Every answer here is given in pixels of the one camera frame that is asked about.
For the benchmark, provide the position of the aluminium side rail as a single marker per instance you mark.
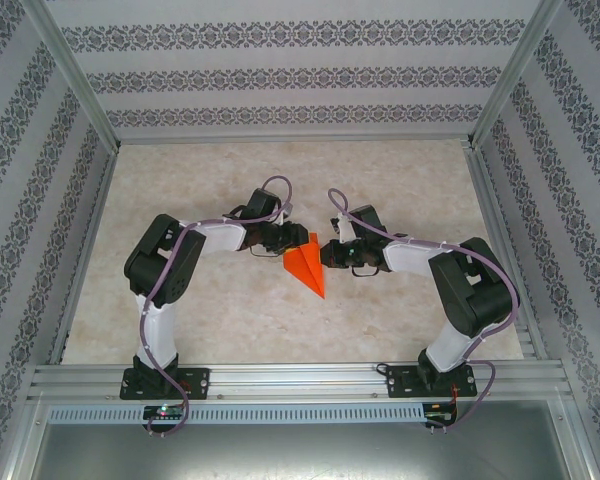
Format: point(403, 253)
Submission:
point(490, 200)
point(98, 205)

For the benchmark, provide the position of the grey metal panel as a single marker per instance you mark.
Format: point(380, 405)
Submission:
point(300, 455)

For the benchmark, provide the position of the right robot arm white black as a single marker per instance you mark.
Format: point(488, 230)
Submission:
point(410, 260)

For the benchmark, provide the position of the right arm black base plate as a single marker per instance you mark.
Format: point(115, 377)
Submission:
point(397, 382)

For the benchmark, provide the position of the orange paper sheet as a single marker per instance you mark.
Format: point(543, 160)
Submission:
point(305, 265)

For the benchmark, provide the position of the wide aluminium base rail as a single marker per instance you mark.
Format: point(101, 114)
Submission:
point(300, 382)

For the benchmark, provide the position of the aluminium frame post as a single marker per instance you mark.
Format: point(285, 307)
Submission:
point(75, 75)
point(510, 75)

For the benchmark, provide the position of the aluminium back rail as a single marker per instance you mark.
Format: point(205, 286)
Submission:
point(290, 138)

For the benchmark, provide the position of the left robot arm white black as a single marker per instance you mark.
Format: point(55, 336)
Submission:
point(217, 237)

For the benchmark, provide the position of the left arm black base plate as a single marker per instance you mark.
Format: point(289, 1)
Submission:
point(200, 382)

